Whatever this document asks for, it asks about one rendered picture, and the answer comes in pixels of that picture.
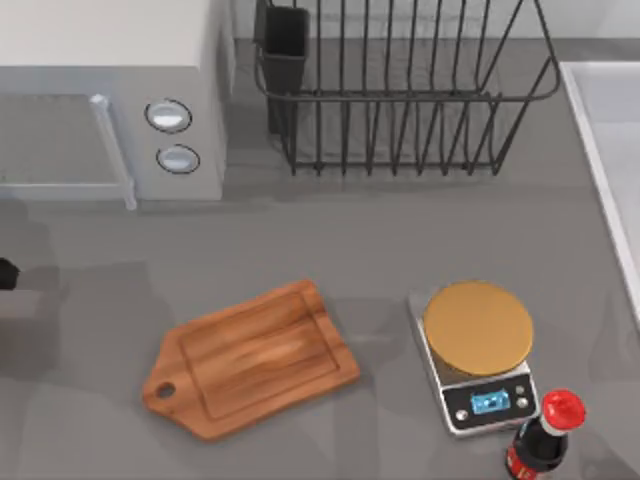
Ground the small round microwave knob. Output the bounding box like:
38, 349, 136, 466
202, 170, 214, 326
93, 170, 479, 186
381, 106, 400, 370
155, 144, 201, 175

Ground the black wire dish rack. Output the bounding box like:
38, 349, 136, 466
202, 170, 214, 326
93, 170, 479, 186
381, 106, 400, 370
253, 0, 561, 177

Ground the wooden cutting board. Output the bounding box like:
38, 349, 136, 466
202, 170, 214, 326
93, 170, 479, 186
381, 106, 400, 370
141, 279, 361, 443

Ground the large round microwave knob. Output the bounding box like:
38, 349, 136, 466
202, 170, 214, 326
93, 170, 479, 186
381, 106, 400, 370
144, 98, 193, 135

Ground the pale microwave oven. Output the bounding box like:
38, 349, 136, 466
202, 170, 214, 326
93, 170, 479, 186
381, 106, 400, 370
0, 0, 227, 203

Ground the microwave door handle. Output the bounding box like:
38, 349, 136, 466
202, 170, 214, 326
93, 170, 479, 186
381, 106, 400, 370
89, 94, 138, 211

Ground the black cutlery holder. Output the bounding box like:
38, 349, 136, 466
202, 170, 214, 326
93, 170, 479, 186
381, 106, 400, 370
253, 4, 310, 135

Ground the silver kitchen scale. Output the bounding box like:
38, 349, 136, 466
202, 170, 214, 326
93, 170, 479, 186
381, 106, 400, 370
408, 281, 541, 435

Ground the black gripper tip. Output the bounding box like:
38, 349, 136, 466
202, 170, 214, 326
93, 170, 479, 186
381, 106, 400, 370
0, 257, 21, 291

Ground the dark bottle with red cap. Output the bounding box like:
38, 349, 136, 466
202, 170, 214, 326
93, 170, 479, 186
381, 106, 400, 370
504, 389, 587, 480

